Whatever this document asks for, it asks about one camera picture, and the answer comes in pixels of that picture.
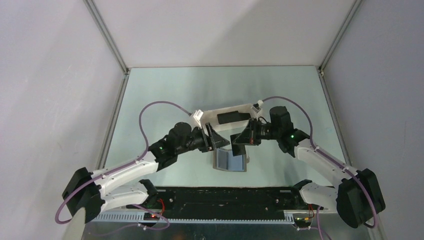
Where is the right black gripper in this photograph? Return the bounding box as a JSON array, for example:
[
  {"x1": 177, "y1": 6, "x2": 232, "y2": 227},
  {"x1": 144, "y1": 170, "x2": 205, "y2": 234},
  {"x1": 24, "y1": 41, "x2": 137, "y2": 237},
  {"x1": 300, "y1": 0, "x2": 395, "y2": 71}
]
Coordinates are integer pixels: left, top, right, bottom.
[{"x1": 233, "y1": 117, "x2": 281, "y2": 146}]

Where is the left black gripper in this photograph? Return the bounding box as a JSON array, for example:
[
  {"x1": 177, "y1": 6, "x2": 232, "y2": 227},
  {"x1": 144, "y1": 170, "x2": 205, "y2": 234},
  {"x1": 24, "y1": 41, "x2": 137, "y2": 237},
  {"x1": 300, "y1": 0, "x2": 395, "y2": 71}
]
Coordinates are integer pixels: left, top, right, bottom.
[{"x1": 176, "y1": 122, "x2": 230, "y2": 155}]

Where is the white plastic tray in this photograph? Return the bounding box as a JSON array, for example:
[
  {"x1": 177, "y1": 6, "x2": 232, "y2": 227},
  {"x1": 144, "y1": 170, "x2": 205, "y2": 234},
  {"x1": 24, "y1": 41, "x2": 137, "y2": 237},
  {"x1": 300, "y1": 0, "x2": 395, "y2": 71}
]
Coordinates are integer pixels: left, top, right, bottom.
[{"x1": 190, "y1": 102, "x2": 263, "y2": 132}]

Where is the silver metal card holder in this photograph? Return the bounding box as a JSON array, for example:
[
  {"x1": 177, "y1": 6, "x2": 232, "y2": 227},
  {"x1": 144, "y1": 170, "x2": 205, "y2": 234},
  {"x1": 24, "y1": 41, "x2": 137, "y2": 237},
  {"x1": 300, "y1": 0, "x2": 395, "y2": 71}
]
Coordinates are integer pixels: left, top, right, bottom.
[{"x1": 212, "y1": 148, "x2": 250, "y2": 173}]

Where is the black credit card stack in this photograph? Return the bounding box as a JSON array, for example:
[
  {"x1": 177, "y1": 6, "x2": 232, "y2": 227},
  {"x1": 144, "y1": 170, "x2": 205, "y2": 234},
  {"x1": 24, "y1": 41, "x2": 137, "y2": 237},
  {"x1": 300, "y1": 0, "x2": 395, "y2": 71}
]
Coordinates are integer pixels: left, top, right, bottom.
[{"x1": 216, "y1": 111, "x2": 251, "y2": 125}]

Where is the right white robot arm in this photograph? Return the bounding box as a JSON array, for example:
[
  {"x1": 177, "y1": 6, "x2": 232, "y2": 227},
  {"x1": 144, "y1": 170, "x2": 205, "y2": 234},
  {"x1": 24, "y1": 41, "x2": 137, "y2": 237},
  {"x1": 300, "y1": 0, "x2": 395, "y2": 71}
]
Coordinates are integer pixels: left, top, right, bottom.
[{"x1": 231, "y1": 106, "x2": 386, "y2": 229}]

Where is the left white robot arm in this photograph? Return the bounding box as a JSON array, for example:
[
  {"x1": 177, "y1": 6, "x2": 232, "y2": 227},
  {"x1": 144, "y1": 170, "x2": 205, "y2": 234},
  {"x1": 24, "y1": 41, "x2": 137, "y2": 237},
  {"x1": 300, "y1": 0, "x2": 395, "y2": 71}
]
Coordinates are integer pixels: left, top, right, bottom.
[{"x1": 55, "y1": 122, "x2": 230, "y2": 224}]

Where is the left small circuit board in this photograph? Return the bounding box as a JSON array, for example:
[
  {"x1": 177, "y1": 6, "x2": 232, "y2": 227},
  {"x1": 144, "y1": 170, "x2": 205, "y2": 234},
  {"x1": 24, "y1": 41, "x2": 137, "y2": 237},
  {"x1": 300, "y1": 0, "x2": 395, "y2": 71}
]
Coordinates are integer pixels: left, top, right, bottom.
[{"x1": 143, "y1": 212, "x2": 161, "y2": 221}]

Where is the small circuit board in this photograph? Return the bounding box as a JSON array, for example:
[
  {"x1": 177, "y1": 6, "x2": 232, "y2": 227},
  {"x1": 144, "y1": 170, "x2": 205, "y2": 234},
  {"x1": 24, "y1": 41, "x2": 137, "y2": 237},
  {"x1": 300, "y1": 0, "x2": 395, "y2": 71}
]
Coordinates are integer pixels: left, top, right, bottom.
[
  {"x1": 143, "y1": 212, "x2": 161, "y2": 221},
  {"x1": 294, "y1": 217, "x2": 314, "y2": 225}
]

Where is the right small circuit board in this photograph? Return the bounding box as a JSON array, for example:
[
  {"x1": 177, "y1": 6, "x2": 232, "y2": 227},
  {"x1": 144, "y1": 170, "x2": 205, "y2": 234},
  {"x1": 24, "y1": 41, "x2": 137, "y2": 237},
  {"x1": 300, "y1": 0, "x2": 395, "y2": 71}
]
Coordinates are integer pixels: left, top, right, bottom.
[{"x1": 294, "y1": 217, "x2": 314, "y2": 225}]

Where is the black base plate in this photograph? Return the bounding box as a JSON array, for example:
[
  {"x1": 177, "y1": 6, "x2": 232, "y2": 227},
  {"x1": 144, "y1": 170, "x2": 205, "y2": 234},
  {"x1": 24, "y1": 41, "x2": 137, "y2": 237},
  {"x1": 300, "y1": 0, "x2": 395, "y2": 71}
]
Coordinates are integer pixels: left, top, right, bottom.
[{"x1": 141, "y1": 186, "x2": 317, "y2": 220}]

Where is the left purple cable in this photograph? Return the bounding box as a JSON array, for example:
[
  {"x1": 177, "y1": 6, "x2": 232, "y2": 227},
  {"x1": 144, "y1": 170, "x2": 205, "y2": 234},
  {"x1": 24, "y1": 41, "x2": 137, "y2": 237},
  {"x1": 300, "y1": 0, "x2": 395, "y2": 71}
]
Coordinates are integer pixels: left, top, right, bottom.
[{"x1": 54, "y1": 100, "x2": 193, "y2": 231}]

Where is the white slotted cable duct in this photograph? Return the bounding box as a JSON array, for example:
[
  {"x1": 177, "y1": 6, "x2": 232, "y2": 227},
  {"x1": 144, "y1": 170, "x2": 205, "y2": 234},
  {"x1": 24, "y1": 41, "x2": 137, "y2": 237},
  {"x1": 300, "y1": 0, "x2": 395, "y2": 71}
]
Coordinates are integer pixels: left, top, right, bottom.
[{"x1": 91, "y1": 211, "x2": 295, "y2": 225}]

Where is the right aluminium frame post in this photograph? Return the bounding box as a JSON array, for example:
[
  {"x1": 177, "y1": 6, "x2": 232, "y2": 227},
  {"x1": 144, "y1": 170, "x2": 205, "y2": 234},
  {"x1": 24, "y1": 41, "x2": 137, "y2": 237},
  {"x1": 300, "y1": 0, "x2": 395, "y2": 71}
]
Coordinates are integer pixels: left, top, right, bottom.
[{"x1": 318, "y1": 0, "x2": 364, "y2": 76}]

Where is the aluminium frame post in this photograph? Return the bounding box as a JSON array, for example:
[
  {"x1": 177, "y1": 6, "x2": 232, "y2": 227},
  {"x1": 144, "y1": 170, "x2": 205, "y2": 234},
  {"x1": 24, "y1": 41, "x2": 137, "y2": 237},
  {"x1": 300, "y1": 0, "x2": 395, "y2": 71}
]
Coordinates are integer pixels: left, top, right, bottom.
[
  {"x1": 318, "y1": 0, "x2": 364, "y2": 76},
  {"x1": 83, "y1": 0, "x2": 129, "y2": 75}
]

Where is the left aluminium frame post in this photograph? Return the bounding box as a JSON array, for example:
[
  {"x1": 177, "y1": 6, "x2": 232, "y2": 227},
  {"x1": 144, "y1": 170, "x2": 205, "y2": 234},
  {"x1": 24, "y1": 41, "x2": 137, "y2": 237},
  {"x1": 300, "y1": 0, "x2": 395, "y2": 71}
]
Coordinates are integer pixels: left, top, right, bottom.
[{"x1": 83, "y1": 0, "x2": 129, "y2": 75}]

